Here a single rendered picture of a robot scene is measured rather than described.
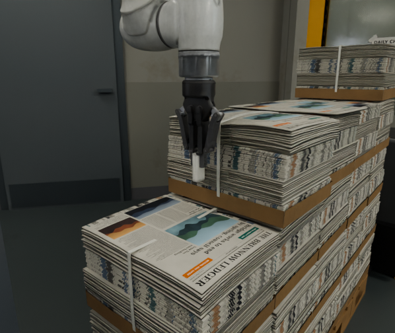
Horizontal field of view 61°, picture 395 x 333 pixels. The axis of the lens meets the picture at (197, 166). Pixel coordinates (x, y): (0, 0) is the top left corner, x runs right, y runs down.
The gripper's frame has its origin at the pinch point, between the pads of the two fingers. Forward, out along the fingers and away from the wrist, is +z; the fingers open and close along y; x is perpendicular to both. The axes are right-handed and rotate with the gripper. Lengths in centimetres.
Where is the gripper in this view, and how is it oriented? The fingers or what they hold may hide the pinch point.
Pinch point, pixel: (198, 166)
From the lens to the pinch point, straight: 79.6
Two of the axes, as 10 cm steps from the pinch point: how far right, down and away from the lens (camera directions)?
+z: 0.0, 9.6, 2.7
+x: -6.4, 2.1, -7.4
